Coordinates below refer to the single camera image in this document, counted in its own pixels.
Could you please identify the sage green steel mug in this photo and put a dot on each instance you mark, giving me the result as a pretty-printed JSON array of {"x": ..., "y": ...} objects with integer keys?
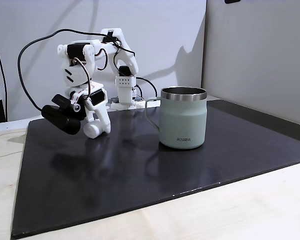
[{"x": 182, "y": 120}]

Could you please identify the black oval camera box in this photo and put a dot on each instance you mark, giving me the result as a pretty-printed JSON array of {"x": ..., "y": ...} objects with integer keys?
[{"x": 62, "y": 122}]

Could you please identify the black table mat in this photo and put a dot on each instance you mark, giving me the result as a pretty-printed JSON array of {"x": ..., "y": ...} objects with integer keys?
[{"x": 90, "y": 175}]

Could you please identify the small black wall object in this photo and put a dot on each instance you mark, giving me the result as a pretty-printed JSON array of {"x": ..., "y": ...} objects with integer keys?
[{"x": 232, "y": 1}]

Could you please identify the white gauze roll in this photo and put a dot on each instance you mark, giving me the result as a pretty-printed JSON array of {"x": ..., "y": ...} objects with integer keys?
[{"x": 91, "y": 130}]

